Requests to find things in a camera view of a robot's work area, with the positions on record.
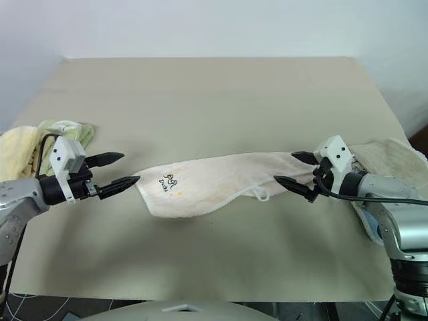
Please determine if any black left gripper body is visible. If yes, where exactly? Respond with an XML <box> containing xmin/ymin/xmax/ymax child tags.
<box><xmin>68</xmin><ymin>157</ymin><xmax>102</xmax><ymax>202</ymax></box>

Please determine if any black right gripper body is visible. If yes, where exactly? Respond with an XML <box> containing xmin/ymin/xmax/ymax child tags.
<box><xmin>309</xmin><ymin>157</ymin><xmax>336</xmax><ymax>197</ymax></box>

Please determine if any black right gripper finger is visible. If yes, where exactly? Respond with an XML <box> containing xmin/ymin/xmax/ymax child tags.
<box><xmin>291</xmin><ymin>150</ymin><xmax>320</xmax><ymax>167</ymax></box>
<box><xmin>273</xmin><ymin>175</ymin><xmax>318</xmax><ymax>203</ymax></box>

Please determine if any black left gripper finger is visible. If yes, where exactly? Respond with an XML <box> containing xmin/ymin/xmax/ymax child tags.
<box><xmin>87</xmin><ymin>151</ymin><xmax>126</xmax><ymax>169</ymax></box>
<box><xmin>95</xmin><ymin>175</ymin><xmax>142</xmax><ymax>201</ymax></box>

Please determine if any pale pink printed towel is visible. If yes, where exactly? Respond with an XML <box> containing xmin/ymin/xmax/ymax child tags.
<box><xmin>135</xmin><ymin>150</ymin><xmax>317</xmax><ymax>219</ymax></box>

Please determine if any light green cloth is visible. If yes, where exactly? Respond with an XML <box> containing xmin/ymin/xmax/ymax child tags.
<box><xmin>36</xmin><ymin>119</ymin><xmax>96</xmax><ymax>152</ymax></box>

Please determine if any blue cloth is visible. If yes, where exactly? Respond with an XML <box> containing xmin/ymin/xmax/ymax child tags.
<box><xmin>362</xmin><ymin>205</ymin><xmax>385</xmax><ymax>243</ymax></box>

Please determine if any cream white towel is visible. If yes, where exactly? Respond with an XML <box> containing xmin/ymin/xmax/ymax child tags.
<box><xmin>347</xmin><ymin>137</ymin><xmax>427</xmax><ymax>247</ymax></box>

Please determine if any yellow towel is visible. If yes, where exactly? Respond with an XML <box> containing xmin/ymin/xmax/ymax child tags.
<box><xmin>0</xmin><ymin>125</ymin><xmax>43</xmax><ymax>183</ymax></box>

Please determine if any grey rounded robot body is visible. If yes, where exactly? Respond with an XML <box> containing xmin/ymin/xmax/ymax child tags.
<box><xmin>79</xmin><ymin>298</ymin><xmax>276</xmax><ymax>321</ymax></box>

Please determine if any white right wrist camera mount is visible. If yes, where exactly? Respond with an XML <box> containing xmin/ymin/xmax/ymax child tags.
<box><xmin>314</xmin><ymin>134</ymin><xmax>356</xmax><ymax>195</ymax></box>

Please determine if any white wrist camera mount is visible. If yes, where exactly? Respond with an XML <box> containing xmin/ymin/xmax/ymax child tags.
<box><xmin>314</xmin><ymin>134</ymin><xmax>356</xmax><ymax>195</ymax></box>
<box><xmin>49</xmin><ymin>136</ymin><xmax>88</xmax><ymax>204</ymax></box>

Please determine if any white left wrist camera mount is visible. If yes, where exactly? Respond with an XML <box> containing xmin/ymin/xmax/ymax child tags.
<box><xmin>49</xmin><ymin>136</ymin><xmax>88</xmax><ymax>204</ymax></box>

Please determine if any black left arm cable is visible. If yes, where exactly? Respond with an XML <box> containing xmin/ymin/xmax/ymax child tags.
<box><xmin>33</xmin><ymin>133</ymin><xmax>66</xmax><ymax>178</ymax></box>

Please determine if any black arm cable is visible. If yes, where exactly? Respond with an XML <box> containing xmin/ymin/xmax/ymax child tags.
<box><xmin>313</xmin><ymin>167</ymin><xmax>428</xmax><ymax>206</ymax></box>
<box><xmin>33</xmin><ymin>133</ymin><xmax>66</xmax><ymax>178</ymax></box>

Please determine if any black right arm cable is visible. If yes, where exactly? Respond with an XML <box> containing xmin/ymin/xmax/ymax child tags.
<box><xmin>313</xmin><ymin>167</ymin><xmax>428</xmax><ymax>206</ymax></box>

